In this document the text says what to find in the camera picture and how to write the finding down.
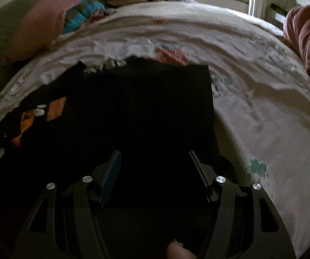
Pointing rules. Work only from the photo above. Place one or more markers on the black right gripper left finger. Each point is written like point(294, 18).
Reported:
point(67, 222)

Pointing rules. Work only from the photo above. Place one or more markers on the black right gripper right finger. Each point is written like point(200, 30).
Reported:
point(242, 220)

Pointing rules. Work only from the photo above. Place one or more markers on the black garment with orange patches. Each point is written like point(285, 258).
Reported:
point(153, 113)

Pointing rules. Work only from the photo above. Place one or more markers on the right hand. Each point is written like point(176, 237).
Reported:
point(176, 250)

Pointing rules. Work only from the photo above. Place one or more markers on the white strawberry print bedsheet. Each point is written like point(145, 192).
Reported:
point(260, 87)

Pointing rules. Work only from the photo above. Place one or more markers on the pink pillow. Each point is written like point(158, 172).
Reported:
point(38, 29)

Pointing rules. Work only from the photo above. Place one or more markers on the blue striped folded cloth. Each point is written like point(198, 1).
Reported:
point(85, 13)

